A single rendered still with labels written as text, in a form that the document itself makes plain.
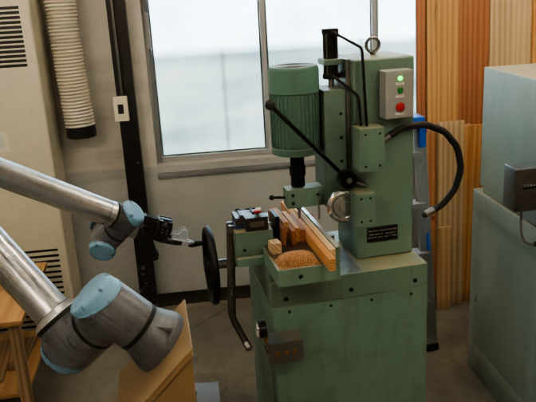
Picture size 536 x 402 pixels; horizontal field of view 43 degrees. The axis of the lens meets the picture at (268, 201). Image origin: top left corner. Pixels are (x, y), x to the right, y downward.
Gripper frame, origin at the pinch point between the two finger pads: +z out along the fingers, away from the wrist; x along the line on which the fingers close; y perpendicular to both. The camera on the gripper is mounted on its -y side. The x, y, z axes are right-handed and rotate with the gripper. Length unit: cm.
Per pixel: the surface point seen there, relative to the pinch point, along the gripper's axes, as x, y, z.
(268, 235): -19.4, 14.9, 22.2
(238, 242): -19.4, 10.0, 12.5
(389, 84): -25, 77, 45
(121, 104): 122, 28, -32
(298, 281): -42, 9, 30
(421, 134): 54, 59, 101
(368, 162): -27, 50, 46
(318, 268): -42, 14, 35
